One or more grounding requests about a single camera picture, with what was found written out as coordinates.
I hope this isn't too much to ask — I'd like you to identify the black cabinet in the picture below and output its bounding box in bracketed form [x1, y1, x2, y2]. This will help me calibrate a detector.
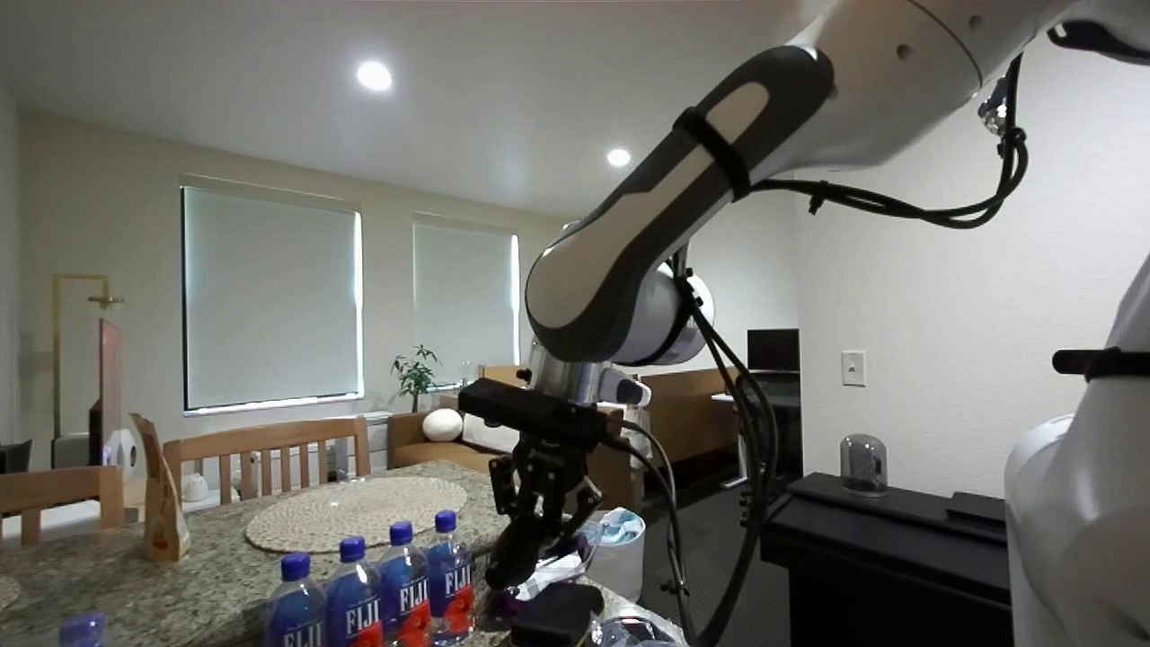
[757, 471, 1017, 647]

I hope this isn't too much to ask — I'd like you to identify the black office chair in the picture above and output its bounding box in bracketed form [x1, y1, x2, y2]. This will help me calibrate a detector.
[741, 373, 803, 483]

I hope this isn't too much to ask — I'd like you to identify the narrow white window blind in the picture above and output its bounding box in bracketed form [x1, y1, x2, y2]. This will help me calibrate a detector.
[409, 219, 525, 390]

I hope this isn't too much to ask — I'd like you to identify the wooden chair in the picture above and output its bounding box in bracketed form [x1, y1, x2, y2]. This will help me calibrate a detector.
[0, 463, 130, 549]
[130, 409, 195, 570]
[156, 413, 374, 506]

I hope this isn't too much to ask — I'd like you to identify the Fiji water bottle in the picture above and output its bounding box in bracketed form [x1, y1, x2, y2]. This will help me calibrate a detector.
[425, 506, 476, 644]
[324, 534, 389, 647]
[263, 549, 327, 647]
[378, 517, 436, 647]

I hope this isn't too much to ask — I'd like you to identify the black monitor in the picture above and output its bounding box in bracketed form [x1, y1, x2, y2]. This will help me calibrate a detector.
[742, 322, 803, 378]

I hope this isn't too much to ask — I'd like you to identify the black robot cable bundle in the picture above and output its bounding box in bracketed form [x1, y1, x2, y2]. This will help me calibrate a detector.
[595, 50, 1034, 647]

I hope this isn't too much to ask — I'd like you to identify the white pillow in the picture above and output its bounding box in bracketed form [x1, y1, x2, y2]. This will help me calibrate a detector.
[461, 409, 533, 456]

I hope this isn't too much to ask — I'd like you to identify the wooden desk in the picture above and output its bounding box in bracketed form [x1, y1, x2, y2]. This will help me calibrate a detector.
[642, 364, 742, 475]

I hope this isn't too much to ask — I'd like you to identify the large white window blind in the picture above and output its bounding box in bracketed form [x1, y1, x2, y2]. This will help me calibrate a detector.
[180, 184, 365, 416]

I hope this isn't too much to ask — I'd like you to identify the black pouch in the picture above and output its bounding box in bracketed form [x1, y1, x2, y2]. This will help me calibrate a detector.
[500, 584, 607, 647]

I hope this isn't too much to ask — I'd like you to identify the white round cushion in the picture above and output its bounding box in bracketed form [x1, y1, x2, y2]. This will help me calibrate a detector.
[420, 407, 467, 444]

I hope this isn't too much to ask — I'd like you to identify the glass jar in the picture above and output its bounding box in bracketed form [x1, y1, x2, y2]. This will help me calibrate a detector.
[837, 431, 890, 493]

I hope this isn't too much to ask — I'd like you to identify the green potted plant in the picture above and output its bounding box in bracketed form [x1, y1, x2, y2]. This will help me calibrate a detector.
[392, 341, 446, 416]

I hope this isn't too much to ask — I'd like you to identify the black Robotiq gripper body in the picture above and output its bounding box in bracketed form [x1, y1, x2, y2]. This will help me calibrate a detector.
[513, 431, 595, 534]

